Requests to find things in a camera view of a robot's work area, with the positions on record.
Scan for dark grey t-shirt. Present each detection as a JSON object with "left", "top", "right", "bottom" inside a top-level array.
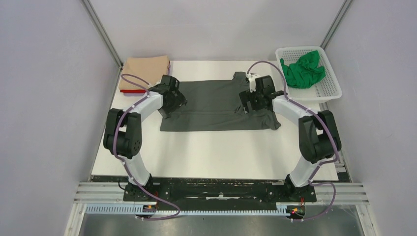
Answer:
[{"left": 160, "top": 72, "right": 281, "bottom": 132}]

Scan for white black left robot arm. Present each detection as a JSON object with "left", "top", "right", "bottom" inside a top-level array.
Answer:
[{"left": 103, "top": 75, "right": 187, "bottom": 201}]

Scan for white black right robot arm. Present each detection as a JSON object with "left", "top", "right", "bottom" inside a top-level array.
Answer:
[{"left": 239, "top": 74, "right": 341, "bottom": 201}]

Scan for beige folded t-shirt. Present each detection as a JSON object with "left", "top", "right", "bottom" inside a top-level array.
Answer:
[{"left": 121, "top": 55, "right": 170, "bottom": 89}]

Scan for red folded t-shirt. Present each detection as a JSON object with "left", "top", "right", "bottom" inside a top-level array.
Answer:
[{"left": 120, "top": 89, "right": 146, "bottom": 94}]

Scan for green crumpled t-shirt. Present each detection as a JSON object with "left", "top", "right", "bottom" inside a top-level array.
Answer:
[{"left": 280, "top": 50, "right": 326, "bottom": 89}]

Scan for white plastic laundry basket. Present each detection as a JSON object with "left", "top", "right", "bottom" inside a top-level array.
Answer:
[{"left": 275, "top": 46, "right": 342, "bottom": 103}]

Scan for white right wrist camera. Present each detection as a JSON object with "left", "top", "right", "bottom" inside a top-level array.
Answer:
[{"left": 246, "top": 73, "right": 261, "bottom": 92}]

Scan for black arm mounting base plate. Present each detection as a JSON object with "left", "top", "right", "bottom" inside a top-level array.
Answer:
[{"left": 123, "top": 177, "right": 317, "bottom": 211}]

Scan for left aluminium corner post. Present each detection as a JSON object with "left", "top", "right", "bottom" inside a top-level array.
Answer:
[{"left": 81, "top": 0, "right": 123, "bottom": 69}]

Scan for aluminium corner post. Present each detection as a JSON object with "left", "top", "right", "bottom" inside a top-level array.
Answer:
[
  {"left": 81, "top": 0, "right": 123, "bottom": 69},
  {"left": 320, "top": 0, "right": 354, "bottom": 50}
]

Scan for white slotted cable duct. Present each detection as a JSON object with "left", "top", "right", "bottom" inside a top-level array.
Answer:
[{"left": 85, "top": 204, "right": 303, "bottom": 217}]

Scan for aluminium frame rail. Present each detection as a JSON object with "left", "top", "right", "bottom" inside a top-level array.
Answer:
[{"left": 74, "top": 182, "right": 370, "bottom": 205}]

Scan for right aluminium corner post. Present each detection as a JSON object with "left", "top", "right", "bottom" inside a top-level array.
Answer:
[{"left": 320, "top": 0, "right": 354, "bottom": 50}]

